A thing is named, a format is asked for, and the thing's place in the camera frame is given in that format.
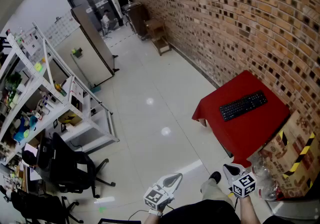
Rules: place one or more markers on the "white pegboard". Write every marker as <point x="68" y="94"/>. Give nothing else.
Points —
<point x="62" y="30"/>

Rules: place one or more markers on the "white wristband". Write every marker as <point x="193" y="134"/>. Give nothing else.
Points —
<point x="155" y="212"/>

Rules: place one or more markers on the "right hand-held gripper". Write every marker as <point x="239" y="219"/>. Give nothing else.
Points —
<point x="243" y="184"/>

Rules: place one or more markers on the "gray partition board on stand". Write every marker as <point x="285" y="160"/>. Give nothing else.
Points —
<point x="95" y="42"/>

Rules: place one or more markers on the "wooden stool shelf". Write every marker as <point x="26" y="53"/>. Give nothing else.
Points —
<point x="163" y="45"/>

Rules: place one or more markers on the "person's left forearm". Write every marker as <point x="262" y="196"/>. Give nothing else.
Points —
<point x="152" y="219"/>

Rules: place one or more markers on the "yellow and black box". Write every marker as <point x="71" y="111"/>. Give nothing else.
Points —
<point x="70" y="117"/>

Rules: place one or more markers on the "green plant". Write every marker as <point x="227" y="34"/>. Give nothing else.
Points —
<point x="13" y="80"/>

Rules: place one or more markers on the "green clip holder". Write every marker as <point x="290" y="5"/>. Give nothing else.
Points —
<point x="77" y="52"/>

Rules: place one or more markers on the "person's black shirt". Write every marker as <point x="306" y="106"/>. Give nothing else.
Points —
<point x="200" y="213"/>

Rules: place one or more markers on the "table with red tablecloth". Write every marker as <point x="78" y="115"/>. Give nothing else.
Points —
<point x="250" y="132"/>

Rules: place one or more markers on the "white metal shelf rack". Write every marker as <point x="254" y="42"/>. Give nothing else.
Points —
<point x="37" y="77"/>

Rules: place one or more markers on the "black glass door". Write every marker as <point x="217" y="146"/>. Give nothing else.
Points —
<point x="85" y="0"/>

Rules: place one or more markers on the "dark wooden cabinet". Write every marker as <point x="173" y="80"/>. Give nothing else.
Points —
<point x="136" y="17"/>

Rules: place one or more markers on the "person's black shoe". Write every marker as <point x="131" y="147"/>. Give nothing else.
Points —
<point x="215" y="176"/>

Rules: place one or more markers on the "person's khaki trousers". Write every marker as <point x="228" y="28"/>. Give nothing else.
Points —
<point x="215" y="193"/>

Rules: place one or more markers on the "person's right forearm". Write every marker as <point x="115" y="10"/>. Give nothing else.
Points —
<point x="247" y="210"/>

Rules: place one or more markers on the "clear plastic bottle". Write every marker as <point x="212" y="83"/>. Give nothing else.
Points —
<point x="261" y="168"/>
<point x="267" y="190"/>

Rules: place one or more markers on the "blue plastic container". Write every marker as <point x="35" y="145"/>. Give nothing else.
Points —
<point x="21" y="132"/>

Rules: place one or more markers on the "black keyboard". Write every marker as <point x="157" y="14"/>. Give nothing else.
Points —
<point x="242" y="106"/>

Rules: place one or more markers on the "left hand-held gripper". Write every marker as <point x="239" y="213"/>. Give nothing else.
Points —
<point x="156" y="196"/>

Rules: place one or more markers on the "black desktop monitor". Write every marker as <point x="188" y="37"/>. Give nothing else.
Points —
<point x="45" y="150"/>

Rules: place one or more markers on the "cardboard box with striped tape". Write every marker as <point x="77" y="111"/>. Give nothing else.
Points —
<point x="287" y="158"/>

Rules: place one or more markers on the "white paper sign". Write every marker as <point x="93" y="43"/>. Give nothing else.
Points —
<point x="76" y="90"/>

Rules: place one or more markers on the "black office chair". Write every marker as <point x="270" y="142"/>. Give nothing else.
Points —
<point x="37" y="205"/>
<point x="67" y="163"/>

